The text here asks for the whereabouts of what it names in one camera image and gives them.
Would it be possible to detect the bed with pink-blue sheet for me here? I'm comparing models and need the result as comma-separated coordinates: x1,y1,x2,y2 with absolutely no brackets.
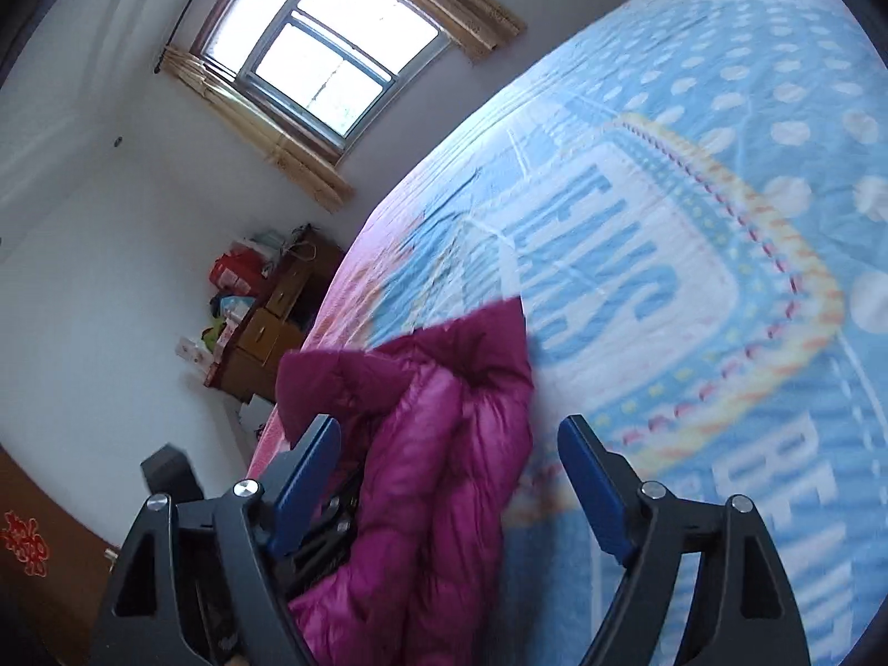
246,0,888,666

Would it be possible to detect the wooden desk with drawers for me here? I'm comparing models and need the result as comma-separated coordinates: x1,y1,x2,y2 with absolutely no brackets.
204,224,346,405

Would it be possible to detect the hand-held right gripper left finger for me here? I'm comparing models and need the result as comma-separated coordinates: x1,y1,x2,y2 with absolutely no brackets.
89,415,342,666

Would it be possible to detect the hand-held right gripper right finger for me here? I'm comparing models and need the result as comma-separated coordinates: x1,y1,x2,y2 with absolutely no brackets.
558,415,813,666

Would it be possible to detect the beige patterned curtain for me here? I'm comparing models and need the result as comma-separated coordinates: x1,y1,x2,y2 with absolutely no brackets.
326,0,528,63
161,45,356,214

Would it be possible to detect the sliding glass window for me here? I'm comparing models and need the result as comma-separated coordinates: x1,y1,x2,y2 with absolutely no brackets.
198,0,452,154

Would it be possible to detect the white paper bag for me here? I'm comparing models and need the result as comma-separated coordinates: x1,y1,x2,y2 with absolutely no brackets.
234,394,277,446

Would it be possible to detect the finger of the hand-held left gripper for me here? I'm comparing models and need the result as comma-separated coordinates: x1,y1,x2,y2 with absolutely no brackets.
274,468,366,598

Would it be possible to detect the white plastic bag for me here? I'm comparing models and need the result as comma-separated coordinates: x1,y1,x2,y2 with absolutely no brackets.
243,230,289,258

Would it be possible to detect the magenta puffer jacket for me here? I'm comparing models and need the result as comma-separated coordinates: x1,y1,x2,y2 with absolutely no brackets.
276,296,535,666

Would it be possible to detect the dark curtain rod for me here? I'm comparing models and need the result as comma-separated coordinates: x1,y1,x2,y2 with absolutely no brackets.
154,0,275,76

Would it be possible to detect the red paper ornament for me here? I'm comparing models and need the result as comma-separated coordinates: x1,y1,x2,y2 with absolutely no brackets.
1,508,52,578

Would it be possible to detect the brown wooden door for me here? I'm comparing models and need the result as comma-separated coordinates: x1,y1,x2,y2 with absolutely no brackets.
0,442,118,666

